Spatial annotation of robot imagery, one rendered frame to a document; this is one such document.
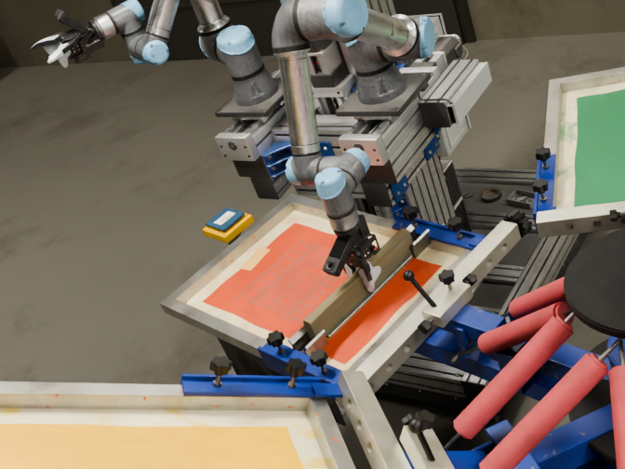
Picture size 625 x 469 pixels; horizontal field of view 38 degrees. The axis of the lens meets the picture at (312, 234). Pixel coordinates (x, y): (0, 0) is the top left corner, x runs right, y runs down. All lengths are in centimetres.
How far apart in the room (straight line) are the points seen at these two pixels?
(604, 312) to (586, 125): 132
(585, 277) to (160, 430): 86
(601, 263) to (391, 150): 106
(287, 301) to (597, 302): 110
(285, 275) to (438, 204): 89
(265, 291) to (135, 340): 190
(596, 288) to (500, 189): 238
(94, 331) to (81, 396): 285
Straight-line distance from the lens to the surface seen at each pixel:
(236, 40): 293
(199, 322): 257
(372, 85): 268
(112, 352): 446
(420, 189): 323
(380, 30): 240
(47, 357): 469
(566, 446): 186
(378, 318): 237
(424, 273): 246
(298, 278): 262
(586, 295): 171
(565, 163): 275
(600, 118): 294
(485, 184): 413
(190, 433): 181
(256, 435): 184
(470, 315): 215
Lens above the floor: 243
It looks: 32 degrees down
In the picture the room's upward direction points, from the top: 22 degrees counter-clockwise
